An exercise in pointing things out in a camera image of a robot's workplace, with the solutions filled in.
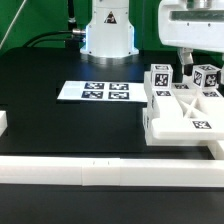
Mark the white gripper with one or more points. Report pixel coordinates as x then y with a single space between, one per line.
192 25

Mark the white cube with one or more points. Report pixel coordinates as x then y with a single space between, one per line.
205 76

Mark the white cube marker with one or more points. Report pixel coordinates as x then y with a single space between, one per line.
161 75

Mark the white chair back frame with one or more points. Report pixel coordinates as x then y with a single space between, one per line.
182 114

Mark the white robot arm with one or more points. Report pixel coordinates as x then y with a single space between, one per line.
109 34

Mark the white right fence bar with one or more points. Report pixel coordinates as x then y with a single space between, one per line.
217 149

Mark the white fence bar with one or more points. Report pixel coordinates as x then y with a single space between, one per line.
217 149
111 171

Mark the white diagonal rod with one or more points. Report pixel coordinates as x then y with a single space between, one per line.
2 42

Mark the white left fence block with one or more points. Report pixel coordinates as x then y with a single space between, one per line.
3 122

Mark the white front fence bar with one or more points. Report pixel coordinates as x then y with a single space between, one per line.
111 171

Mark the black cable connector post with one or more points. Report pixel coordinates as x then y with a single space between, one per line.
77 36

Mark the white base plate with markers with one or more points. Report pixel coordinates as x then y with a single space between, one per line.
102 91

